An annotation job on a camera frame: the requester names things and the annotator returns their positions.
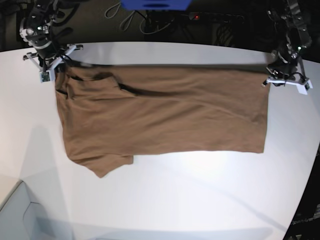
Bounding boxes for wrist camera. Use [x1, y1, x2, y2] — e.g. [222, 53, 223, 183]
[296, 80, 313, 95]
[39, 70, 56, 83]

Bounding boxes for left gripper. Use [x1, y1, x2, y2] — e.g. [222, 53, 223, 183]
[262, 65, 309, 88]

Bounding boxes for brown t-shirt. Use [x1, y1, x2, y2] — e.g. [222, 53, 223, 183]
[55, 66, 270, 178]

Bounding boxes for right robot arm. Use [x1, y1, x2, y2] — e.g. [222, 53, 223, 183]
[19, 0, 83, 75]

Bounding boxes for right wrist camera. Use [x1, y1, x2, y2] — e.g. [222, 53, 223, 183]
[39, 70, 56, 83]

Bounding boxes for white cable loops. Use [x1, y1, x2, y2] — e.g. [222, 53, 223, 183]
[104, 3, 176, 35]

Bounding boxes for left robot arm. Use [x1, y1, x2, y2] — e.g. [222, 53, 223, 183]
[262, 0, 313, 95]

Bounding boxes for blue box overhead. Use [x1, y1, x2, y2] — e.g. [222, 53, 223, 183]
[120, 0, 192, 11]

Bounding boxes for black power strip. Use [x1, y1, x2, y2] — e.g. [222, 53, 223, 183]
[188, 12, 245, 24]

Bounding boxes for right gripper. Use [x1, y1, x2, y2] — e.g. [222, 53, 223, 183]
[22, 44, 83, 74]

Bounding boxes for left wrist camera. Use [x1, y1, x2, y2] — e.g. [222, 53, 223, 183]
[296, 80, 313, 95]

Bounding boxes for white bin at corner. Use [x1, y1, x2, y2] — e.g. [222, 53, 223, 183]
[0, 181, 55, 240]

